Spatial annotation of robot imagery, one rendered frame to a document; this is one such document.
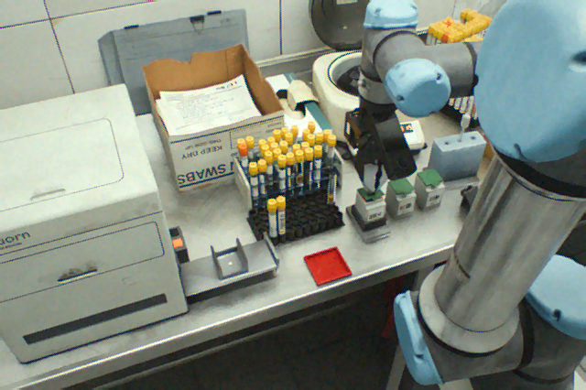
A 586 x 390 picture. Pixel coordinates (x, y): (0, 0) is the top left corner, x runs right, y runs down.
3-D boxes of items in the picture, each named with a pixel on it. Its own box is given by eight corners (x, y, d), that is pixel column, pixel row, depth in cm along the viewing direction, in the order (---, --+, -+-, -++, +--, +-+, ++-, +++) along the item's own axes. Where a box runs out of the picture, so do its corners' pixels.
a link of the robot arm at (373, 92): (417, 78, 84) (370, 88, 82) (413, 102, 87) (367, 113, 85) (394, 53, 89) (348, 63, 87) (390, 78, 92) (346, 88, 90)
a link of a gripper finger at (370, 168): (360, 177, 105) (364, 139, 99) (374, 197, 102) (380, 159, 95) (345, 180, 105) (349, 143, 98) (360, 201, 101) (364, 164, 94)
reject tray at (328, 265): (318, 287, 98) (318, 284, 97) (303, 258, 102) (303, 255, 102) (352, 275, 99) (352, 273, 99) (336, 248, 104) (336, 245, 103)
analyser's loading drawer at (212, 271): (166, 308, 92) (160, 289, 89) (157, 277, 97) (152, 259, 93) (279, 272, 97) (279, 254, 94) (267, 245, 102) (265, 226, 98)
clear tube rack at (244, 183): (249, 213, 110) (247, 188, 105) (234, 181, 117) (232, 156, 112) (342, 187, 116) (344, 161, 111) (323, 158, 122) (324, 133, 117)
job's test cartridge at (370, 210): (363, 230, 105) (367, 206, 101) (353, 212, 108) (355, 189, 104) (383, 223, 106) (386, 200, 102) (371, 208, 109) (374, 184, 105)
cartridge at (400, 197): (394, 220, 109) (398, 196, 104) (383, 204, 112) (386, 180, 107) (412, 215, 110) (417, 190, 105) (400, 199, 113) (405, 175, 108)
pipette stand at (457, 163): (436, 192, 114) (446, 156, 107) (421, 170, 119) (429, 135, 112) (479, 183, 116) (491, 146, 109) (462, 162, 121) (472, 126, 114)
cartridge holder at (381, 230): (365, 243, 105) (367, 231, 102) (345, 211, 111) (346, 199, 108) (390, 235, 106) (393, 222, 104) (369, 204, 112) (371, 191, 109)
